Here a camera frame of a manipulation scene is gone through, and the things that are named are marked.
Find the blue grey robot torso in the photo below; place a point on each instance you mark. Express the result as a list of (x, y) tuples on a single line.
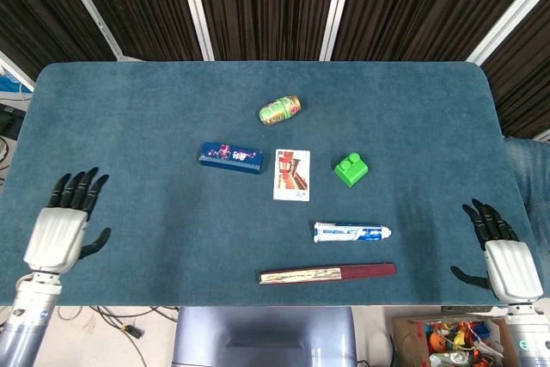
[(266, 337)]

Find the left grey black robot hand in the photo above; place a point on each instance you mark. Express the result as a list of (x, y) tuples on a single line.
[(53, 238)]

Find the teal felt table cloth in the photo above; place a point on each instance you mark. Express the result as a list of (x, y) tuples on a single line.
[(150, 234)]

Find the dark red folding fan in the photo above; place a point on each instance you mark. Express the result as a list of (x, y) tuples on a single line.
[(326, 273)]

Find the dark brown pleated curtain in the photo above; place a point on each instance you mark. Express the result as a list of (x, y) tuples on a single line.
[(266, 6)]

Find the white blue toothpaste tube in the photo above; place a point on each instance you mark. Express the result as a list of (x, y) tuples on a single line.
[(348, 232)]

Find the white frame post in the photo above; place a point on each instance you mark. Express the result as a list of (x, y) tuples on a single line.
[(17, 70), (511, 14), (337, 6), (86, 1), (195, 6)]

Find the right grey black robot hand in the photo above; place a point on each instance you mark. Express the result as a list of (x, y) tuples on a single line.
[(511, 268)]

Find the black yellow plug connector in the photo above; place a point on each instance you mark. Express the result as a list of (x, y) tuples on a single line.
[(131, 332)]

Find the left blue grey robot arm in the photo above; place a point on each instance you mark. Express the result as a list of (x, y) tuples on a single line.
[(26, 324)]

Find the white bordered photo card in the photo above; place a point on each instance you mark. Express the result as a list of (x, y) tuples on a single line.
[(292, 173)]

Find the right blue grey robot arm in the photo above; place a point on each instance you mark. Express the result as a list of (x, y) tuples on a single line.
[(530, 337)]

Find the black box on floor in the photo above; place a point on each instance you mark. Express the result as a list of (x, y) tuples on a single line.
[(10, 122)]

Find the green toy building block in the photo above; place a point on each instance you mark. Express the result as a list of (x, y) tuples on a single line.
[(352, 171)]

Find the cardboard box of toys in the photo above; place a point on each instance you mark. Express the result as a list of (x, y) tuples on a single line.
[(408, 341)]

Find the blue glasses case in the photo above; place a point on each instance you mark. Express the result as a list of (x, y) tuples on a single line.
[(232, 158)]

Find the green gold floral nesting doll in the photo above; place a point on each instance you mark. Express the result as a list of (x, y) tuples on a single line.
[(279, 110)]

